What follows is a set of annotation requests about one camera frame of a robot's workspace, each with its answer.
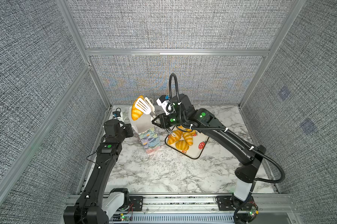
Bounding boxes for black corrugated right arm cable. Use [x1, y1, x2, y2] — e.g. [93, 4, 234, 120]
[168, 73, 286, 184]

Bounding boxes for white tray black rim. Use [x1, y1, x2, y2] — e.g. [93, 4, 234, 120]
[165, 126, 209, 159]

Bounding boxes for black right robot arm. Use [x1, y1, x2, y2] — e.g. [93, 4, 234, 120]
[152, 94, 265, 208]

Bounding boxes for white silver serving tongs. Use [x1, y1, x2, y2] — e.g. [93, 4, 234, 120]
[135, 97, 158, 121]

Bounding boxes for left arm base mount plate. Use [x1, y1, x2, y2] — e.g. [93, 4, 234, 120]
[128, 196, 144, 212]

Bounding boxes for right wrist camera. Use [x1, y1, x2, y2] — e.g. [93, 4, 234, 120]
[156, 95, 173, 115]

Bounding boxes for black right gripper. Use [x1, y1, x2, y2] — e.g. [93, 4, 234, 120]
[152, 111, 189, 129]

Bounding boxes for aluminium front rail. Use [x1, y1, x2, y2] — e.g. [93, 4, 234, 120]
[67, 193, 303, 224]

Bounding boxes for fake croissant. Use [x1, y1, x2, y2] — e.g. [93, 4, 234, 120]
[175, 140, 190, 152]
[182, 132, 193, 146]
[167, 130, 182, 145]
[131, 95, 144, 121]
[186, 128, 197, 136]

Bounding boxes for floral white paper bag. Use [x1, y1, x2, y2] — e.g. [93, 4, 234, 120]
[128, 107, 161, 154]

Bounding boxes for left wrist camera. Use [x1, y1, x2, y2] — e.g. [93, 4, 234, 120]
[112, 107, 129, 123]

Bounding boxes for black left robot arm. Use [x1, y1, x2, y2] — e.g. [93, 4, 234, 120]
[63, 119, 134, 224]

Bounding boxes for aluminium enclosure frame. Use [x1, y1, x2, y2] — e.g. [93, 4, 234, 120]
[0, 0, 307, 213]

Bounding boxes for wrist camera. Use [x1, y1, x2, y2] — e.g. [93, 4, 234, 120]
[156, 95, 173, 115]
[112, 107, 129, 123]

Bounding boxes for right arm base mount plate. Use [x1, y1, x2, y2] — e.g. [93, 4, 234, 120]
[215, 195, 258, 211]

